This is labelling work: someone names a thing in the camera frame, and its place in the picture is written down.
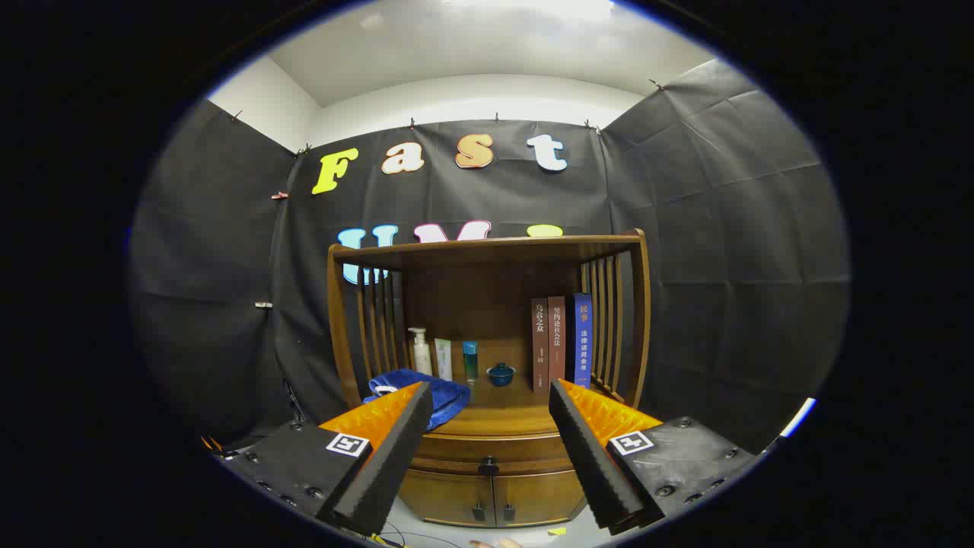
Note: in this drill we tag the wooden drawer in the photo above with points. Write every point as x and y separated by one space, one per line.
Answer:
517 450

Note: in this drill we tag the wooden cabinet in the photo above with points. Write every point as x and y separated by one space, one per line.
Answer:
487 289

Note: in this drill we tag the dark brown book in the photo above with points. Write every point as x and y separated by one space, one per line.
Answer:
539 342

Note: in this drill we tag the white pump bottle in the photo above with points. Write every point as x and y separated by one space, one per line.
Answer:
421 358

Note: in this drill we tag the wooden countertop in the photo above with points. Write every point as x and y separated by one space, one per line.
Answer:
517 418

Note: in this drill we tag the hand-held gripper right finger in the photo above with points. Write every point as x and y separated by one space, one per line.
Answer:
586 457

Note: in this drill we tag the folded blue towel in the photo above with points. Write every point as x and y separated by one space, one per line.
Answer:
449 399

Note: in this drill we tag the teal bottle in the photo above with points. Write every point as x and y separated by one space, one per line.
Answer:
470 365

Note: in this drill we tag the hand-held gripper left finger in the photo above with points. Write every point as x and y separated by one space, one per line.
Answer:
396 457

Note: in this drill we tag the white green tube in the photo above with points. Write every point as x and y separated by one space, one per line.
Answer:
444 361

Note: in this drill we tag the reddish brown book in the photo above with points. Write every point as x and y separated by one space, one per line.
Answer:
557 342

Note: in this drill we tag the wooden cabinet door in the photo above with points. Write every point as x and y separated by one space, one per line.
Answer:
536 495
449 495

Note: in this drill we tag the blue book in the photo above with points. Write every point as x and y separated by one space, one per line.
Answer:
582 335

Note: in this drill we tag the blue lidded teacup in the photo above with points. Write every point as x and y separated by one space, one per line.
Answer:
501 375

